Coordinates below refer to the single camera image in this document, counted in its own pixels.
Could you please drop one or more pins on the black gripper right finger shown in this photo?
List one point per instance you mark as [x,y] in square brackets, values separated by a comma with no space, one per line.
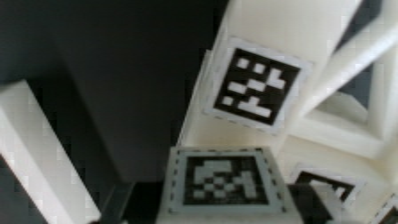
[317,203]

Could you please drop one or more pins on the white U-shaped border fence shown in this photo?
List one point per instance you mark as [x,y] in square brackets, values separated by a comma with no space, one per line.
[38,160]

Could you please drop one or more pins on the white chair backrest part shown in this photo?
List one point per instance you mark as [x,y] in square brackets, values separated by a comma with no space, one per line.
[338,138]

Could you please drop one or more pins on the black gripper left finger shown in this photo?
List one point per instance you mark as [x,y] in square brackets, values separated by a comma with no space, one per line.
[132,203]

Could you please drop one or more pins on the white tagged cube leg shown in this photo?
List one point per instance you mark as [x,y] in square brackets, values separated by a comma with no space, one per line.
[224,188]

